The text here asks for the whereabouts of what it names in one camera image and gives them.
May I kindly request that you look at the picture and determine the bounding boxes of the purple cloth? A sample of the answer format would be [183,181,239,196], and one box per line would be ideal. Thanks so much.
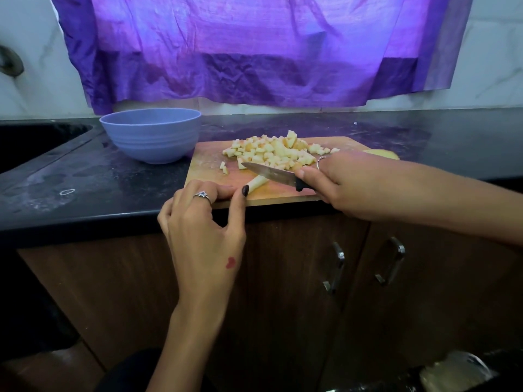
[49,0,475,117]

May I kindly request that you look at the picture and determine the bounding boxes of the tan potato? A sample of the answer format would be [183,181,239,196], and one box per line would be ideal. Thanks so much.
[247,175,271,195]

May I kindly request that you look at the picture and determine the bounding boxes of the wooden cutting board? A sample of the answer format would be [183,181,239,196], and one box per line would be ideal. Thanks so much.
[184,135,385,211]

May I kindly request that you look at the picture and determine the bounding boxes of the metal faucet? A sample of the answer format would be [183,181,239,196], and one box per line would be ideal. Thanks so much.
[0,45,25,78]

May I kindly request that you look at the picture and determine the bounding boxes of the person's right hand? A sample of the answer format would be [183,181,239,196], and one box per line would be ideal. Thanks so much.
[293,149,426,223]

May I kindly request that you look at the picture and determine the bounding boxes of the person's left hand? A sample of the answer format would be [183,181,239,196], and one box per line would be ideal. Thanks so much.
[157,179,250,311]

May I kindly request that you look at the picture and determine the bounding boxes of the blue bowl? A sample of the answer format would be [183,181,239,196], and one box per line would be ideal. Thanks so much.
[99,107,204,166]

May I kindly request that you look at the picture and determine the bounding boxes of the person's right forearm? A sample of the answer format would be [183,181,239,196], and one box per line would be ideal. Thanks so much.
[412,171,523,246]

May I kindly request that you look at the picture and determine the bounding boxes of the dark sink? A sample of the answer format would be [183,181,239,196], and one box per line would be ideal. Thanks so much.
[0,120,93,175]

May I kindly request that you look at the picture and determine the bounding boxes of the black handled knife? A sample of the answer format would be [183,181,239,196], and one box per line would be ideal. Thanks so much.
[241,161,315,193]

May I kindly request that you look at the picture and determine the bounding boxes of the potato slice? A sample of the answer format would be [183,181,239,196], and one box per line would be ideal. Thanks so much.
[363,148,402,162]

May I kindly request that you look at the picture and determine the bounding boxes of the person's dark trousers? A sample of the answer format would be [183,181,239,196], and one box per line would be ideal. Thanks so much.
[94,347,523,392]

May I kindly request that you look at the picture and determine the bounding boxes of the metal cabinet handle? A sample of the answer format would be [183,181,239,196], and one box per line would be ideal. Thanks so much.
[322,241,346,296]
[374,235,407,287]

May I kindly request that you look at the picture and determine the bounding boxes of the red and white plastic bag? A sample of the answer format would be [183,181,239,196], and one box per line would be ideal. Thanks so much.
[419,350,500,392]

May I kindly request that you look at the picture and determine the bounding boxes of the pile of diced potato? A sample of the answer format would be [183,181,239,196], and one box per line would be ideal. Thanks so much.
[219,130,342,176]

